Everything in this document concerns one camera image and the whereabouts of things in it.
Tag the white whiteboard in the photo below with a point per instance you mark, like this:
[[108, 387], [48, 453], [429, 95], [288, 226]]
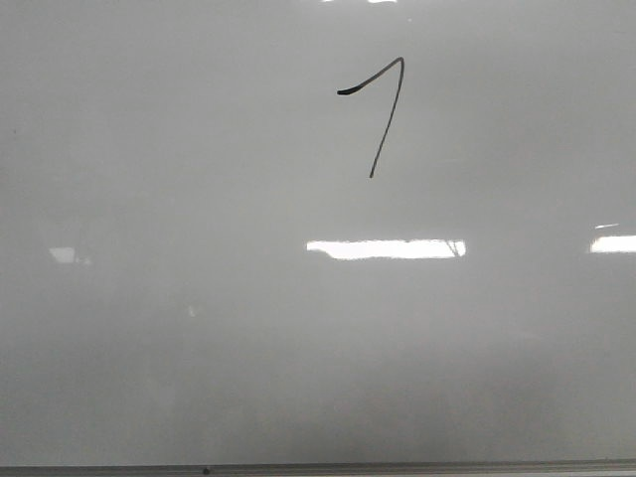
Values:
[[239, 232]]

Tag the aluminium whiteboard frame rail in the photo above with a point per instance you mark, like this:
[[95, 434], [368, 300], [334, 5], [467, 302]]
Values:
[[595, 467]]

